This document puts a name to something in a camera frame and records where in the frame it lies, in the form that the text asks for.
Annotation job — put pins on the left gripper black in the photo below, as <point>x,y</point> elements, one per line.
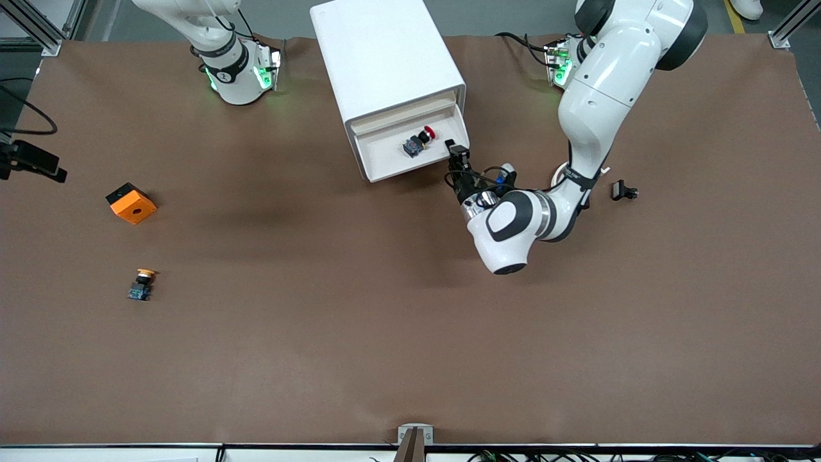
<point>464,185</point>

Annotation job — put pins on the red cap push button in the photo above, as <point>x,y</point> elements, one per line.
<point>414,146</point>

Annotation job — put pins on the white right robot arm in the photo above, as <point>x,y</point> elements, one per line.
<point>224,77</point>

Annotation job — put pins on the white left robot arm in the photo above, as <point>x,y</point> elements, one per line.
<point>603,83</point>

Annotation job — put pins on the orange and black button box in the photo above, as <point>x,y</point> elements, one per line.
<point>133,208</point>

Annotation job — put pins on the yellow cap push button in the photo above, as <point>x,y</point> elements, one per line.
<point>140,289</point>

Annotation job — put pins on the white shoe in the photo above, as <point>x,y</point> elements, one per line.
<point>747,8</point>

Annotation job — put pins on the aluminium frame profile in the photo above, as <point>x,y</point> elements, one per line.
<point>779,38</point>
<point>38,35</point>

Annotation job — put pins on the small black switch component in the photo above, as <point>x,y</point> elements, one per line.
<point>619,190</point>

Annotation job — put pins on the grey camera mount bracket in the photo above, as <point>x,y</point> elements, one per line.
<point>414,449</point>

